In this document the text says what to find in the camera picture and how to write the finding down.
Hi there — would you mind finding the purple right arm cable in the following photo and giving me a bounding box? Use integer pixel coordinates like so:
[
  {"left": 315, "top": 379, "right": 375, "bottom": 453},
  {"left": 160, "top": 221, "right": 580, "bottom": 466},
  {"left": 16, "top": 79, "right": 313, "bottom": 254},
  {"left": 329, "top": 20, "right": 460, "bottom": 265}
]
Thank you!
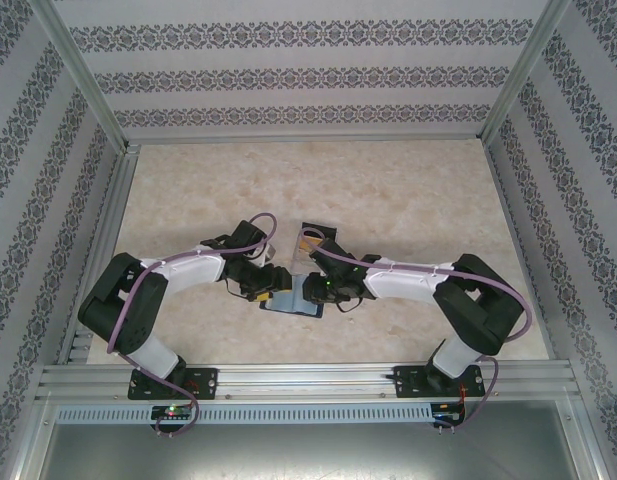
[{"left": 297, "top": 227, "right": 534, "bottom": 432}]

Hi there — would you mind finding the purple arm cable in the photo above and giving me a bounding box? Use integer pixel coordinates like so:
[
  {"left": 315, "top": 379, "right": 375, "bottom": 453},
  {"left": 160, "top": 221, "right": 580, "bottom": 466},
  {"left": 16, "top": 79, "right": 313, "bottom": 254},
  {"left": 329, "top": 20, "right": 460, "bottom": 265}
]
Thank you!
[
  {"left": 107, "top": 212, "right": 279, "bottom": 439},
  {"left": 297, "top": 227, "right": 534, "bottom": 432}
]

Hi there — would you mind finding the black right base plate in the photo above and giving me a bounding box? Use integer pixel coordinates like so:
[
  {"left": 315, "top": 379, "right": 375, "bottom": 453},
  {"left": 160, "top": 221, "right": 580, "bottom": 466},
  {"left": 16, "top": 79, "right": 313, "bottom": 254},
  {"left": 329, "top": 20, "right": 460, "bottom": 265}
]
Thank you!
[{"left": 395, "top": 364, "right": 489, "bottom": 400}]

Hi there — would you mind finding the grey metal sheet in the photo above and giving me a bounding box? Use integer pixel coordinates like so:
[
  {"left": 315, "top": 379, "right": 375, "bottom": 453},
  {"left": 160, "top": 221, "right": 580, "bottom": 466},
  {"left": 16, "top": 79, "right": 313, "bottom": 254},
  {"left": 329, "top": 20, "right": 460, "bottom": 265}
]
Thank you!
[{"left": 37, "top": 422, "right": 594, "bottom": 480}]

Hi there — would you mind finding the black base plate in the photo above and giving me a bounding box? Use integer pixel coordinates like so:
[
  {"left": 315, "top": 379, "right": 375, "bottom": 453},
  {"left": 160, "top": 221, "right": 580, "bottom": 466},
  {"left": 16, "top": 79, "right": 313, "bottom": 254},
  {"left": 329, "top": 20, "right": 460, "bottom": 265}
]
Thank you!
[
  {"left": 395, "top": 364, "right": 489, "bottom": 400},
  {"left": 127, "top": 367, "right": 219, "bottom": 401}
]

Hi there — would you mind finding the controller board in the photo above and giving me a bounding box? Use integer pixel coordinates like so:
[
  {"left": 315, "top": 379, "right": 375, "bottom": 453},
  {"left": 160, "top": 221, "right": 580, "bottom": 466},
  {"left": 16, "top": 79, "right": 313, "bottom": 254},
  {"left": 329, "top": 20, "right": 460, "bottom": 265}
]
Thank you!
[
  {"left": 434, "top": 402, "right": 464, "bottom": 426},
  {"left": 152, "top": 405, "right": 194, "bottom": 420}
]

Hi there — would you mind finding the thin black left gripper cable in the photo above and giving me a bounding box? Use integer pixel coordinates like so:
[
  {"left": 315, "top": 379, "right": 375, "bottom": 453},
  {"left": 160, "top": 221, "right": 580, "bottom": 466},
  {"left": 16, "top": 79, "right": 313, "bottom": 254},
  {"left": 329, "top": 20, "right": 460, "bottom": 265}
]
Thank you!
[{"left": 225, "top": 279, "right": 254, "bottom": 301}]

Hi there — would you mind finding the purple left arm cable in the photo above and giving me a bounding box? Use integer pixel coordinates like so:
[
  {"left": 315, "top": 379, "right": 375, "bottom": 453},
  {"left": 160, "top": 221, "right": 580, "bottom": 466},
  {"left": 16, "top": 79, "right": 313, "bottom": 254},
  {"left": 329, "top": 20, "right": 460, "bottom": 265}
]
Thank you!
[{"left": 107, "top": 212, "right": 279, "bottom": 439}]

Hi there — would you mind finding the slotted grey cable duct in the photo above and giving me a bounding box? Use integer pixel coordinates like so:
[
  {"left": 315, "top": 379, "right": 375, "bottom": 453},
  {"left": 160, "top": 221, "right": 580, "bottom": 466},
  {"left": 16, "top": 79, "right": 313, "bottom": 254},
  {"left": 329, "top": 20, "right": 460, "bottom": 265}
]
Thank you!
[{"left": 55, "top": 402, "right": 434, "bottom": 425}]

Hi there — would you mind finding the aluminium side floor rail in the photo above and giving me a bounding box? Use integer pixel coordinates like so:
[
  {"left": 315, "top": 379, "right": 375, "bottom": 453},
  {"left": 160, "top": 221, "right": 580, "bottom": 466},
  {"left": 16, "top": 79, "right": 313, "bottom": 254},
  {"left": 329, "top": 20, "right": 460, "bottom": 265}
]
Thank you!
[
  {"left": 57, "top": 144, "right": 142, "bottom": 364},
  {"left": 485, "top": 142, "right": 587, "bottom": 362}
]

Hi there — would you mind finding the navy blue card holder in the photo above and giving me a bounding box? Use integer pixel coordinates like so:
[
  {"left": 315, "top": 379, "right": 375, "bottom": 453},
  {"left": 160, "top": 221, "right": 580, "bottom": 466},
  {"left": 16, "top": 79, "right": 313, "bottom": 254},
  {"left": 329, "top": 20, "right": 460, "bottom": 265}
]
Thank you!
[{"left": 260, "top": 277, "right": 325, "bottom": 320}]

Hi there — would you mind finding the left controller board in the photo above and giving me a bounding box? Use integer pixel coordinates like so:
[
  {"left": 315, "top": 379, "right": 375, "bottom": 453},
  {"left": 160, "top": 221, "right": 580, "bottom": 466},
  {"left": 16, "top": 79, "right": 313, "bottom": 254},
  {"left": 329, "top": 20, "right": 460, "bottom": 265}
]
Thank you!
[{"left": 152, "top": 405, "right": 194, "bottom": 420}]

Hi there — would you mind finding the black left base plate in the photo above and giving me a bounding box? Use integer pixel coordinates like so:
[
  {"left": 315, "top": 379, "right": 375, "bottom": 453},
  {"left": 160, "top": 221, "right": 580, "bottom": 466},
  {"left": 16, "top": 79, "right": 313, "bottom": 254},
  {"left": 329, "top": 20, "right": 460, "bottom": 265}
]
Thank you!
[{"left": 127, "top": 367, "right": 219, "bottom": 401}]

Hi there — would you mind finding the aluminium front rail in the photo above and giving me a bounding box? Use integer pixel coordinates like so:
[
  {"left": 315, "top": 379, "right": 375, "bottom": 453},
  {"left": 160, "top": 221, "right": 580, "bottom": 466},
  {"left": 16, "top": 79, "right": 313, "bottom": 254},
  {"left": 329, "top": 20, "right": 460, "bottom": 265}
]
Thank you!
[{"left": 37, "top": 360, "right": 582, "bottom": 401}]

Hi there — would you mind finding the aluminium frame post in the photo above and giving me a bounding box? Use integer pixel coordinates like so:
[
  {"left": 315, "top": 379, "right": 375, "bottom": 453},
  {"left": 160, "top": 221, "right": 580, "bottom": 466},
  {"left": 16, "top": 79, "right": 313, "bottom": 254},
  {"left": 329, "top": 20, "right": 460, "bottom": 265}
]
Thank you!
[
  {"left": 562, "top": 394, "right": 617, "bottom": 480},
  {"left": 480, "top": 0, "right": 577, "bottom": 146},
  {"left": 2, "top": 394, "right": 57, "bottom": 480},
  {"left": 32, "top": 0, "right": 142, "bottom": 154}
]

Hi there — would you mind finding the aluminium back frame bar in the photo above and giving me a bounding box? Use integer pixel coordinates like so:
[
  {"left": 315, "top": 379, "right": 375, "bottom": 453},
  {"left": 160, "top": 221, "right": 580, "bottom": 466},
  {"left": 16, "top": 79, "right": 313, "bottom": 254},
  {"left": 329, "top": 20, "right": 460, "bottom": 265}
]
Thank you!
[{"left": 122, "top": 133, "right": 489, "bottom": 147}]

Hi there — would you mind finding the right controller board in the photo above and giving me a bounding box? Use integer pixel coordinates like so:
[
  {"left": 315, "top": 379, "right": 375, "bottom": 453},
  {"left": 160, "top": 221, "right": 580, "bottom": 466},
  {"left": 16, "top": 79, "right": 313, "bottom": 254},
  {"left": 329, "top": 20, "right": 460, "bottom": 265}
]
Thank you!
[{"left": 434, "top": 402, "right": 464, "bottom": 426}]

